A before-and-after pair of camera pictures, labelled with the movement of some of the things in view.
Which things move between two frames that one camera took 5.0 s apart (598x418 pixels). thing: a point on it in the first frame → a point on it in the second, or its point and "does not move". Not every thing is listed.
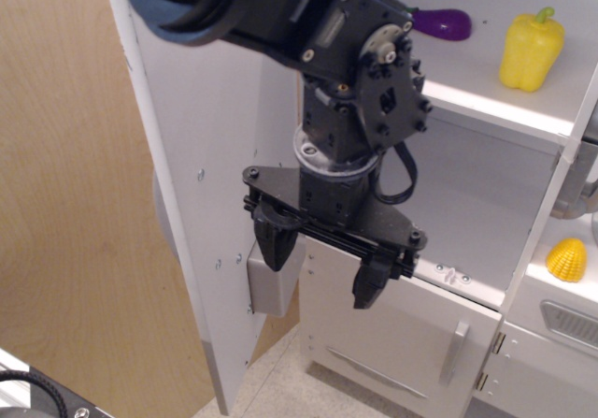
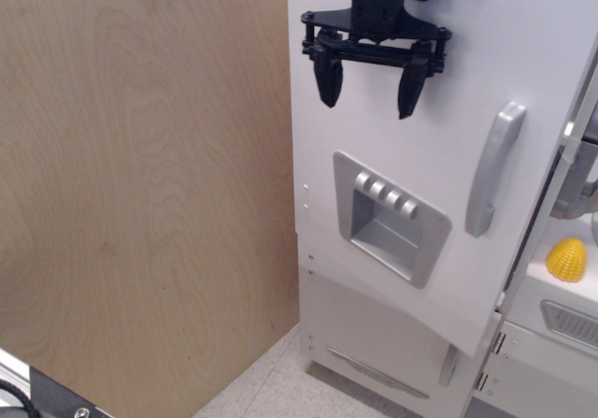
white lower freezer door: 421,348 does not move
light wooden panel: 90,297 does not move
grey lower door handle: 461,332 does not move
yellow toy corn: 567,260 does not move
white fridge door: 209,112 → 434,219
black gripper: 330,196 → 375,30
